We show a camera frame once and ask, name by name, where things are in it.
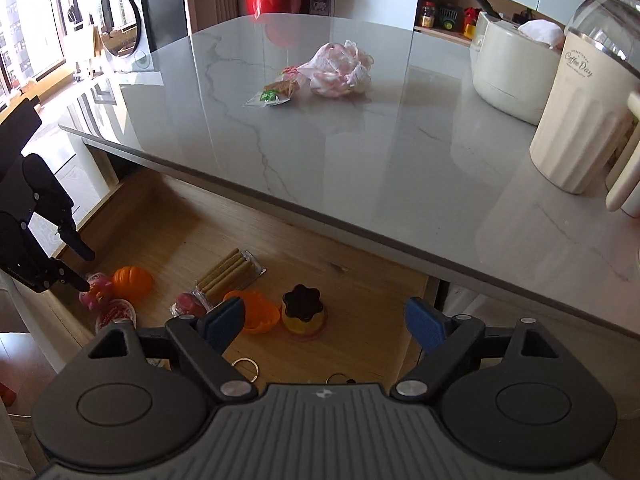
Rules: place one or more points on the small red packet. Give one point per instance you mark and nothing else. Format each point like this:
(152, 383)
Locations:
(187, 304)

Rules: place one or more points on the cream ribbed jug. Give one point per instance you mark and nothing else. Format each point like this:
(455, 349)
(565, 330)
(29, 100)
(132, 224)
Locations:
(580, 110)

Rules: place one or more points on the orange pumpkin toy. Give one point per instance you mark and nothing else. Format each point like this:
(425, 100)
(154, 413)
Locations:
(132, 282)

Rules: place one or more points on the pink plastic bag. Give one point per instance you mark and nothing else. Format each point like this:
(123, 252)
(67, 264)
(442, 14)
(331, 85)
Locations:
(335, 67)

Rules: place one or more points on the white rice cooker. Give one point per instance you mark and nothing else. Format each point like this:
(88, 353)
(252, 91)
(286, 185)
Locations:
(510, 75)

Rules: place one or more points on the orange plastic cup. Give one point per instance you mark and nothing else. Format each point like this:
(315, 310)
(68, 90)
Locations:
(262, 315)

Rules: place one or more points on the clear glass dome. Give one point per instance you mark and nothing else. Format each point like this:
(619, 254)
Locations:
(615, 10)

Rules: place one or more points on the green toy car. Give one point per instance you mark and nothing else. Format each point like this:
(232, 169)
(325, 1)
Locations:
(450, 17)

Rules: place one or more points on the biscuit sticks packet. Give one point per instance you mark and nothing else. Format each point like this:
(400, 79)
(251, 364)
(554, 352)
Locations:
(225, 272)

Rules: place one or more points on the white cloth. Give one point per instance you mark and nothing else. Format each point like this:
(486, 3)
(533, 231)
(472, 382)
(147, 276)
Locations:
(542, 32)

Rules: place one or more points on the waffle snack packet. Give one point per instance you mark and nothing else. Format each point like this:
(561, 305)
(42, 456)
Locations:
(284, 87)

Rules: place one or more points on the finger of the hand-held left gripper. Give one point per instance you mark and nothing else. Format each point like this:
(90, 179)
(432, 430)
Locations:
(65, 220)
(35, 265)

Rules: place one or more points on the small spice jar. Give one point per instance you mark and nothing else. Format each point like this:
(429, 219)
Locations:
(427, 14)

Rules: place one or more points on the wooden drawer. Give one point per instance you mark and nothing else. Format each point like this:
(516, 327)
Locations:
(165, 230)

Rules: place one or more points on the green label packet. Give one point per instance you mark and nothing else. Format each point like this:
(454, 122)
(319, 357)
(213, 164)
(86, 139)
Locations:
(270, 96)

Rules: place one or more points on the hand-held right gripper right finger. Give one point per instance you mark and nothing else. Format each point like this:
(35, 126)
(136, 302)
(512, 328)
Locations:
(422, 326)

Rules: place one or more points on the red toy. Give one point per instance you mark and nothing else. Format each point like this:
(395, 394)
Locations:
(471, 21)

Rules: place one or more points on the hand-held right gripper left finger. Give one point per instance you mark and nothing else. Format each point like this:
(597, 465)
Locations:
(226, 319)

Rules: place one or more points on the pink toy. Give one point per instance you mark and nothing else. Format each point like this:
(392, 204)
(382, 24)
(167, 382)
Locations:
(97, 287)

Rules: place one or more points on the yellow cupcake toy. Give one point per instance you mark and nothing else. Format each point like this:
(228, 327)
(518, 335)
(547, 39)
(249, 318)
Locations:
(302, 317)

